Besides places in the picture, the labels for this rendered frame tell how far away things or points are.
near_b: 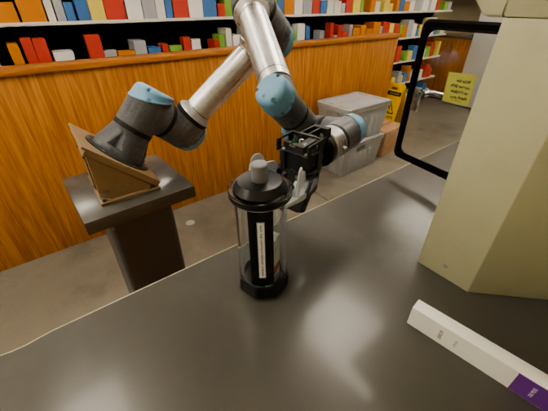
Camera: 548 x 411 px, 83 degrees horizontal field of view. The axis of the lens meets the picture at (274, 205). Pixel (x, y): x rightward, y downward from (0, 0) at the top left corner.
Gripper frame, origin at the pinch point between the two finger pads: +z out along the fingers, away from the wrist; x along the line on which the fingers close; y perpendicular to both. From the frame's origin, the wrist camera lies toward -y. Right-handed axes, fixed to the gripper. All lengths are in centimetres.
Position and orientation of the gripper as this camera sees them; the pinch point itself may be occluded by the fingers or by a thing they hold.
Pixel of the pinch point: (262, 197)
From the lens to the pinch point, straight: 53.1
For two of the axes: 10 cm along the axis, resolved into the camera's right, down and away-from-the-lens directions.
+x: 7.9, 3.4, -5.1
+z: -6.1, 4.5, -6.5
